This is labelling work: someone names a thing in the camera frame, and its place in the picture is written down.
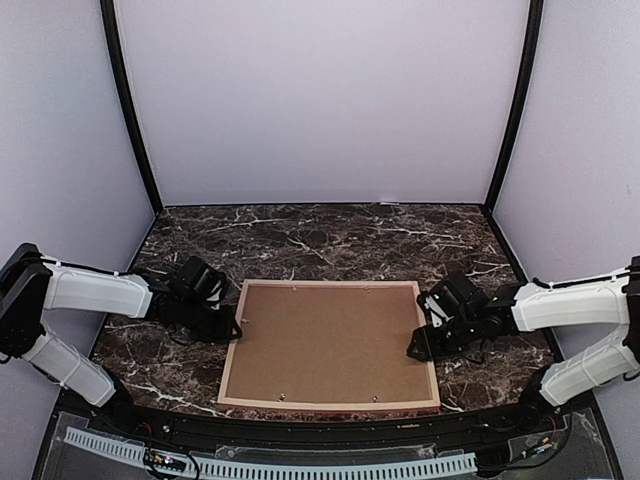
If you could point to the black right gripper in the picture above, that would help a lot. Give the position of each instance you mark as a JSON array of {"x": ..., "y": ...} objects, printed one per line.
[{"x": 419, "y": 337}]

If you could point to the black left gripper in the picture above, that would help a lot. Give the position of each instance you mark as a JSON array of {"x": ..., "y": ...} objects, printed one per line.
[{"x": 224, "y": 332}]

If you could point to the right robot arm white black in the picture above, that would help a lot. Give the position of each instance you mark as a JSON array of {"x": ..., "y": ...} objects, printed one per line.
[{"x": 608, "y": 302}]

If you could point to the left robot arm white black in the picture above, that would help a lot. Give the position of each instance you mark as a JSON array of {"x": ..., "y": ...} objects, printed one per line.
[{"x": 37, "y": 289}]

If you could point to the white slotted cable duct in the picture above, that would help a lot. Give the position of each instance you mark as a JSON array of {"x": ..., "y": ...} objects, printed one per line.
[{"x": 261, "y": 463}]

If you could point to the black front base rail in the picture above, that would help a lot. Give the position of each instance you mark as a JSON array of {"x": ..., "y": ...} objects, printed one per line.
[{"x": 196, "y": 420}]

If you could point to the left black corner post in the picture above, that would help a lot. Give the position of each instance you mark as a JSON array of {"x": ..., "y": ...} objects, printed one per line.
[{"x": 126, "y": 101}]

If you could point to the black corner post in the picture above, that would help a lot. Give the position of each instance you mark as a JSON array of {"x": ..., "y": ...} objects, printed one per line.
[
  {"x": 126, "y": 101},
  {"x": 525, "y": 70}
]

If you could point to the right black corner post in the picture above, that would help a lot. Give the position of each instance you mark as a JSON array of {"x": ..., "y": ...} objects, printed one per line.
[{"x": 525, "y": 70}]

